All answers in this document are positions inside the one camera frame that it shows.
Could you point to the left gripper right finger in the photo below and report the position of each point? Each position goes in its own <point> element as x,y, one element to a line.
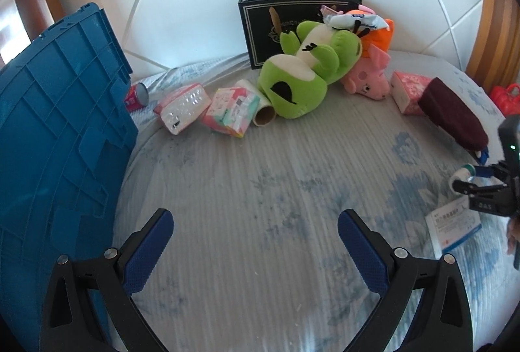
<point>442,320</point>

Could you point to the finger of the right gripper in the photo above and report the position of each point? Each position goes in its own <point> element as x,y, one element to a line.
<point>467,188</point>
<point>497,170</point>

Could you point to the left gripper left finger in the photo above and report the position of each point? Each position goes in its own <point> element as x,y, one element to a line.
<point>81,294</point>

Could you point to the white blue small bottle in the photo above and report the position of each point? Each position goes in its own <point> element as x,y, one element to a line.
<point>464,174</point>

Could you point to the white blue medicine box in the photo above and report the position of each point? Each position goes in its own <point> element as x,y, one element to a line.
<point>451,225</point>

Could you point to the dark maroon cloth pouch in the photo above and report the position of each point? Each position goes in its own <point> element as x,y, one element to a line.
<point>447,111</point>

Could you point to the red drink can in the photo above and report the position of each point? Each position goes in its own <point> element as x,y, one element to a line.
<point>136,98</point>

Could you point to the pink tissue pack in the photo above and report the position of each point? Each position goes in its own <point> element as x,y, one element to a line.
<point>177,110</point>

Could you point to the white plastic snack packet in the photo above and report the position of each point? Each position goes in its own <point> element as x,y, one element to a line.
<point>363,17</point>

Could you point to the person's right hand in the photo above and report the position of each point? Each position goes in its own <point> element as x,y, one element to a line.
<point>513,233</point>

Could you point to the pink floral tissue box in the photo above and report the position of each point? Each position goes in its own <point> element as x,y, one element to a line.
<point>406,90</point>

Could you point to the pink pig plush toy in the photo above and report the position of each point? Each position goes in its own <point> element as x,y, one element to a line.
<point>367,75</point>

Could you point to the blue plastic storage crate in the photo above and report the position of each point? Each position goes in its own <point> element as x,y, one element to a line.
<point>66,139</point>

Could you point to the orange plush toy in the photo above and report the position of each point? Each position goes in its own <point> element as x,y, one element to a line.
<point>379,36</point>

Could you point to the green frog plush toy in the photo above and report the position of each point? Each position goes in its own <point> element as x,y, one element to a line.
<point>314,56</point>

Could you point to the cardboard paper roll tube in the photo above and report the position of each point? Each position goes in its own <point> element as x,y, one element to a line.
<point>265,112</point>

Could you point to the black gift box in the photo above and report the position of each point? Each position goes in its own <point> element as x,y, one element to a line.
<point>264,20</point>

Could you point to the wooden headboard frame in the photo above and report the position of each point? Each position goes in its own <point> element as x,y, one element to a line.
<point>495,57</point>

